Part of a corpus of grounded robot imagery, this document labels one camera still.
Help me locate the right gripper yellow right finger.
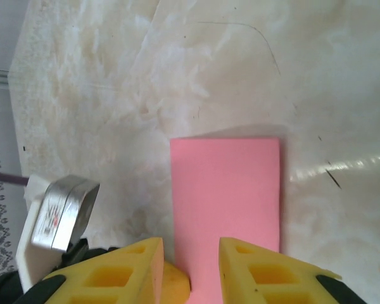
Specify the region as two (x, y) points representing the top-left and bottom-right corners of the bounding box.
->
(220, 237), (368, 304)

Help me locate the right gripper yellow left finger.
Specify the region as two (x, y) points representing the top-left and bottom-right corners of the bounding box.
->
(22, 237), (165, 304)

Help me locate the pink paper sheet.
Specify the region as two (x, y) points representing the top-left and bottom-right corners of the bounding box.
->
(170, 136), (284, 304)

